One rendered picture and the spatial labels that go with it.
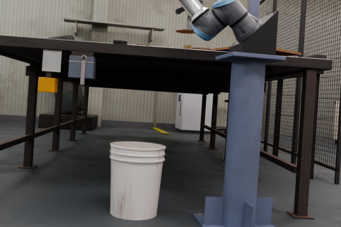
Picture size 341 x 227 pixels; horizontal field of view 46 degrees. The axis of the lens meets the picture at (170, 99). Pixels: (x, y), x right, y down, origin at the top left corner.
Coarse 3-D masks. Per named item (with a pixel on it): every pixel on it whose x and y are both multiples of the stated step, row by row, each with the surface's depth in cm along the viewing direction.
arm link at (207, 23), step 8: (184, 0) 202; (192, 0) 202; (184, 8) 205; (192, 8) 202; (200, 8) 202; (208, 8) 203; (192, 16) 204; (200, 16) 201; (208, 16) 201; (200, 24) 202; (208, 24) 201; (216, 24) 200; (200, 32) 203; (208, 32) 202; (216, 32) 203; (208, 40) 206
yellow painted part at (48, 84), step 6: (48, 72) 220; (42, 78) 217; (48, 78) 217; (54, 78) 217; (42, 84) 217; (48, 84) 217; (54, 84) 217; (42, 90) 217; (48, 90) 217; (54, 90) 218
